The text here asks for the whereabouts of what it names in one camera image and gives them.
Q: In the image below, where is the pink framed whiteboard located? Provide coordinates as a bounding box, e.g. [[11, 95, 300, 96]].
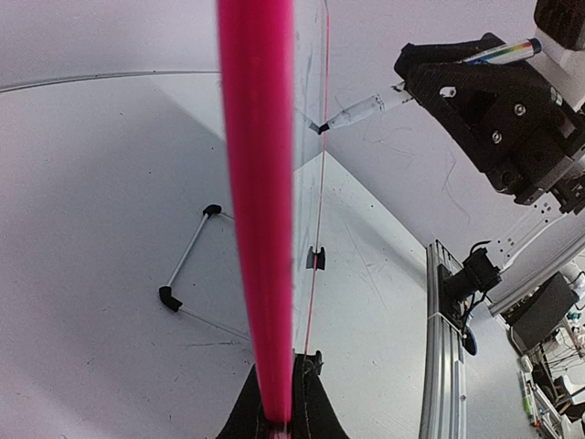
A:
[[217, 1, 328, 438]]

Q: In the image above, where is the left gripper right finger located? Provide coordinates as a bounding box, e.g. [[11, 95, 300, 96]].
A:
[[291, 354, 349, 439]]

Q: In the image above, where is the right black whiteboard stand clip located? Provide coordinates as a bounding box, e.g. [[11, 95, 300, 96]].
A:
[[305, 246, 326, 271]]

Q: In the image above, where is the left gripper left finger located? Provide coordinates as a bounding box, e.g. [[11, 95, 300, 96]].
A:
[[216, 365, 270, 439]]

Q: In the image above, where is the whiteboard marker pen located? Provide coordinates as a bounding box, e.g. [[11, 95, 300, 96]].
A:
[[310, 37, 542, 134]]

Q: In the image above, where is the black whiteboard stand clip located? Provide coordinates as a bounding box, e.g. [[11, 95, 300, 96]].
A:
[[296, 350, 324, 376], [305, 246, 326, 271]]

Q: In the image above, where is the left black whiteboard stand clip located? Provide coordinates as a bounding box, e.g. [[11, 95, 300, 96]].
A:
[[296, 350, 324, 376]]

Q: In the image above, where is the whiteboard rear wire stand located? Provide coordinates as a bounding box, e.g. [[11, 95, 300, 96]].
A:
[[158, 204, 250, 342]]

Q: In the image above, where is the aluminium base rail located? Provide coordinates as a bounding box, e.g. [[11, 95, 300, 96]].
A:
[[419, 241, 468, 438]]

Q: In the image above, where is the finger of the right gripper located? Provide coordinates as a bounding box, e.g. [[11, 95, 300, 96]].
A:
[[394, 33, 507, 85], [404, 59, 568, 184]]

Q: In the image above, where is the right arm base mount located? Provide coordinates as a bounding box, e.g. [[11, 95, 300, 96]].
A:
[[437, 241, 501, 356]]

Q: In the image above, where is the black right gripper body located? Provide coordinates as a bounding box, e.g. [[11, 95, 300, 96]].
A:
[[484, 59, 585, 216]]

